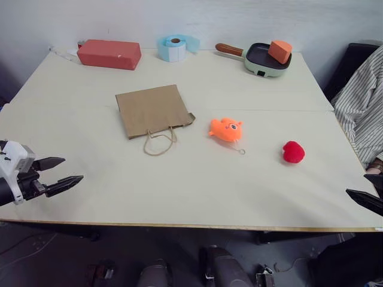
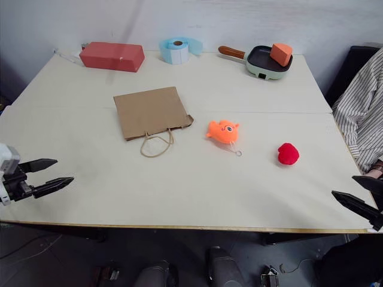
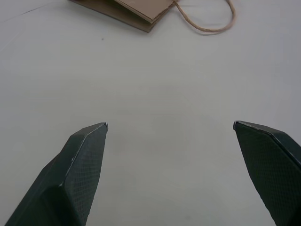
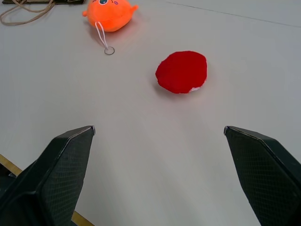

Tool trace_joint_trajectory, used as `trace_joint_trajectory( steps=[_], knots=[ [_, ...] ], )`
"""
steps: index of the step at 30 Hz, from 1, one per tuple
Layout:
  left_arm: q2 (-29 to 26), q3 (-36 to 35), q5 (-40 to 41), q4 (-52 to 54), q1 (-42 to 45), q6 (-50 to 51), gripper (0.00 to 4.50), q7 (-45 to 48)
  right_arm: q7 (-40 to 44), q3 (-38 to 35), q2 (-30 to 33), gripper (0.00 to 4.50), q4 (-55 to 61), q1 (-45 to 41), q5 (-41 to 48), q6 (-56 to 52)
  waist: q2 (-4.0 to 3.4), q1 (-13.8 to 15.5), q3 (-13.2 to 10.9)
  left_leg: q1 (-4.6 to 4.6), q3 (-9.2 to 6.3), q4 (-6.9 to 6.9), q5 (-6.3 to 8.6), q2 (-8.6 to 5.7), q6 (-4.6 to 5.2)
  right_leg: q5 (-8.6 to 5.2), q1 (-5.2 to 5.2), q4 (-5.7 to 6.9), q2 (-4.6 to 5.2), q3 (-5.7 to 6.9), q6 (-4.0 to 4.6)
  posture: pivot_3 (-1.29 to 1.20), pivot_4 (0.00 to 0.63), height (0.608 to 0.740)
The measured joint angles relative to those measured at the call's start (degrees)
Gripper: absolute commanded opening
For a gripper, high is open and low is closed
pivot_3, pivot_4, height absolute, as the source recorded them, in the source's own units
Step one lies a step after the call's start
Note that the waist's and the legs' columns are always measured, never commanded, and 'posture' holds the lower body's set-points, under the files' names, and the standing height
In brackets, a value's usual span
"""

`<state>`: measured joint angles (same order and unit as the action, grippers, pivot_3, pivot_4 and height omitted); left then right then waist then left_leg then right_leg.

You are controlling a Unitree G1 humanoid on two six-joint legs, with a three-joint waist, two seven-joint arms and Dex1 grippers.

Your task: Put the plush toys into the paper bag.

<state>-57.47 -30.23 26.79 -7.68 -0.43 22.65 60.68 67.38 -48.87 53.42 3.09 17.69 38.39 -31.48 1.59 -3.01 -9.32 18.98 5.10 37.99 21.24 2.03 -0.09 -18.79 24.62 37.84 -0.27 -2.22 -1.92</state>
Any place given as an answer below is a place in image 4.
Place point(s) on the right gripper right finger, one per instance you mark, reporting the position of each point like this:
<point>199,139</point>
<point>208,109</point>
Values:
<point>265,174</point>

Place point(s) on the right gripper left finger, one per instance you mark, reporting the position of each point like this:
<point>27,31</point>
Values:
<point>54,179</point>

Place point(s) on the red round plush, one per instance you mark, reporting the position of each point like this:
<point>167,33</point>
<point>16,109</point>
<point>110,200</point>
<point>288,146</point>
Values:
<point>182,71</point>

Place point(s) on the orange plush toy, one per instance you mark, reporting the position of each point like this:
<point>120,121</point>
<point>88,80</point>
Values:
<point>110,16</point>

